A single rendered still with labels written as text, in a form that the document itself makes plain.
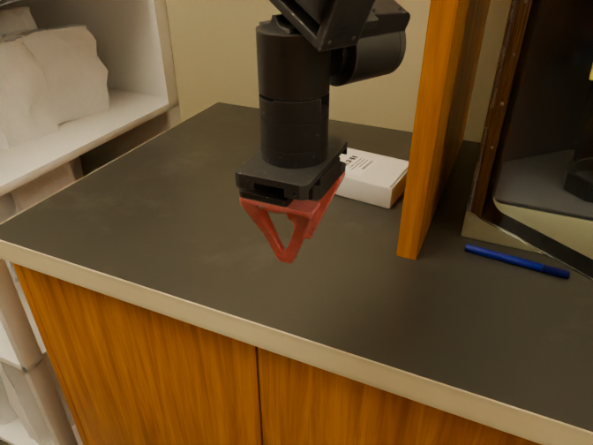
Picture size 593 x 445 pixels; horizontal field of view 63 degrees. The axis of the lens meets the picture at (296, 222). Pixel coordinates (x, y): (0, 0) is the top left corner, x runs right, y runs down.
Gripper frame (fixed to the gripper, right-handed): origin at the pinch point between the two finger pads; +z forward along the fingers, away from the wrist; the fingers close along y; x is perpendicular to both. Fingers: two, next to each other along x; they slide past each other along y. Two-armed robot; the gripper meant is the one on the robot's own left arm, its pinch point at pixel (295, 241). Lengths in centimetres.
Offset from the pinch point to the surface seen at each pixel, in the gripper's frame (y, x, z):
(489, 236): 32.7, -17.5, 14.6
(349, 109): 76, 19, 13
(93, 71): 58, 82, 6
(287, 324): 4.2, 3.1, 15.7
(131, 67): 75, 85, 9
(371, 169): 42.2, 3.9, 11.7
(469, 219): 32.7, -14.2, 12.5
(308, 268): 15.5, 5.0, 15.7
